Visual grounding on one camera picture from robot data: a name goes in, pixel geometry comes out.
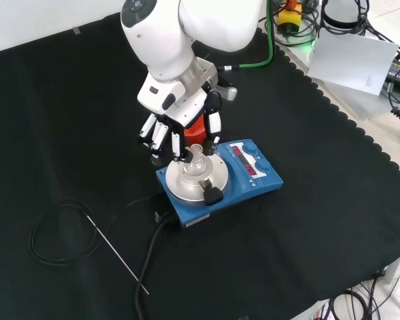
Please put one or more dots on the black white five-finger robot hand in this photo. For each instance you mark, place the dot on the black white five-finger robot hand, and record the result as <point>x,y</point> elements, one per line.
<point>173,100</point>

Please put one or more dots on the clear glass round-bottom flask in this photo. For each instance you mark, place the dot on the clear glass round-bottom flask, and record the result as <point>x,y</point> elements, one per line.
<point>195,165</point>

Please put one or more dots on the red ribbed flask holder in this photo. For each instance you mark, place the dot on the red ribbed flask holder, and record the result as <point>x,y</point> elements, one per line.
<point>195,133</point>

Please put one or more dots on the heater with blue base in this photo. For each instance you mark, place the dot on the heater with blue base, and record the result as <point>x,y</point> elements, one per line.
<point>253,190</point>

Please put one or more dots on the black bench cloth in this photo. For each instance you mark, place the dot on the black bench cloth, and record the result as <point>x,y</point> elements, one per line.
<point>286,116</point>

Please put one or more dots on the grey tape piece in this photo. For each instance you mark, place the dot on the grey tape piece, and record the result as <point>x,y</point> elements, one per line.
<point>76,30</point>

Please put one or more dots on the yellow stop button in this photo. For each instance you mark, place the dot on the yellow stop button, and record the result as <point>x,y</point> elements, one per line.
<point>290,18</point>

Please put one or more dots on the thin metal probe rod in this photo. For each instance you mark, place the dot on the thin metal probe rod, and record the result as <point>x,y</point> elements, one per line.
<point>120,255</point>

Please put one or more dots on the pale board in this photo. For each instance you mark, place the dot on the pale board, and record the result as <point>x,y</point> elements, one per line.
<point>350,60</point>

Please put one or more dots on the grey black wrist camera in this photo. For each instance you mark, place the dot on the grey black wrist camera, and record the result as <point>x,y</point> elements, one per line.
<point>228,91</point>

